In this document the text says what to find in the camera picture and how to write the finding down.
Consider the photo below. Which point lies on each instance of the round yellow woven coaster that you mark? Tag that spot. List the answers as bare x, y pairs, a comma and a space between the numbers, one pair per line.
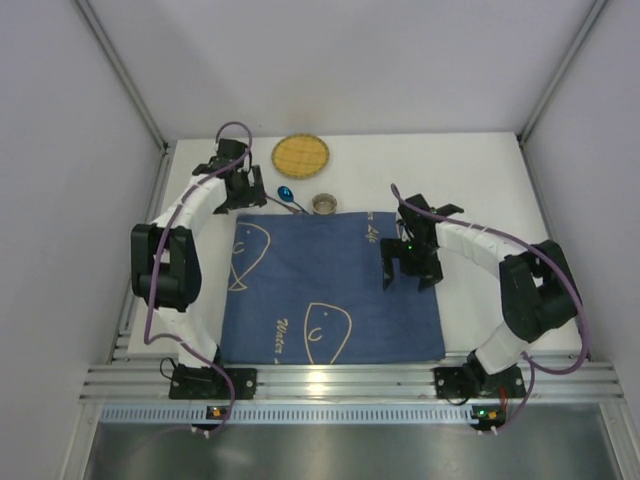
300, 156

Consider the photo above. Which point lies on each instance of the speckled ceramic cup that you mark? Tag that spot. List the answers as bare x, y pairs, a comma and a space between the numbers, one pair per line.
324, 204

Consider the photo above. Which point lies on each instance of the blue metallic spoon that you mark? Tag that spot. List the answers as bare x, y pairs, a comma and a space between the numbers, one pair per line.
286, 195

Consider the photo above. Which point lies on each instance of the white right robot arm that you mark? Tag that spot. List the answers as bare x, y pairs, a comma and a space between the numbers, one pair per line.
537, 291

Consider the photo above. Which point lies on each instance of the aluminium front rail frame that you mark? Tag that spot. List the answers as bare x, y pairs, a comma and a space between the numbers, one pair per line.
140, 380

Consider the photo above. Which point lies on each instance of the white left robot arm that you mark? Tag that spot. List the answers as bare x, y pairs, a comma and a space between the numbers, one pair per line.
165, 267

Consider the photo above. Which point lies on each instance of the right aluminium corner post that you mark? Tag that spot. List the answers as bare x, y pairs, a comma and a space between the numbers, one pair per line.
573, 49

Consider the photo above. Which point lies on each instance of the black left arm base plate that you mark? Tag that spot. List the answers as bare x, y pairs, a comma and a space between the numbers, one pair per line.
205, 383

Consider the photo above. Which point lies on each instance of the blue cloth placemat with fish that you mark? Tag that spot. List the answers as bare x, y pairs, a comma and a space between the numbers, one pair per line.
307, 289

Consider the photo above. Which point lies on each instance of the perforated grey cable duct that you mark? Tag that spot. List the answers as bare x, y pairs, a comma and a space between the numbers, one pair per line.
301, 414

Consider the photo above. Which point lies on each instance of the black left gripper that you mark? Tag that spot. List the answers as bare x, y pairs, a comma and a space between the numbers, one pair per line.
248, 195

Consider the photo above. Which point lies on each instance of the aluminium corner post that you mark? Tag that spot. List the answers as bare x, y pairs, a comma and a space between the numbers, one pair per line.
120, 70
573, 49

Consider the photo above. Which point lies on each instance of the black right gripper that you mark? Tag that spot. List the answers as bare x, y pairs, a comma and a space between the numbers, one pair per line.
411, 261

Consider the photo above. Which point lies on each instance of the left aluminium corner post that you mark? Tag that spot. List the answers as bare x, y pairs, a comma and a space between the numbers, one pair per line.
120, 70

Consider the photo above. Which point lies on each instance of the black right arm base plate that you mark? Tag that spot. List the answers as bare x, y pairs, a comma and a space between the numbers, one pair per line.
470, 381

